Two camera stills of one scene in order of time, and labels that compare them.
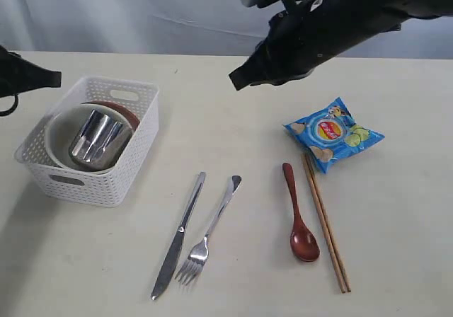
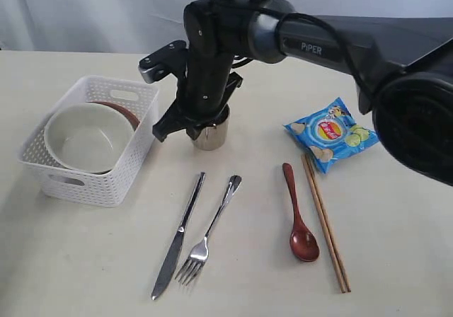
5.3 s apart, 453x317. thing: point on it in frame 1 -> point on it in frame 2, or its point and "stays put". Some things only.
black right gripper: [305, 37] -> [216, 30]
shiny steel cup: [100, 142] -> [214, 137]
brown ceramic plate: [134, 122] stays put
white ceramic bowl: [61, 129] stays put
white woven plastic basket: [106, 188] stays put
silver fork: [199, 252] stays put
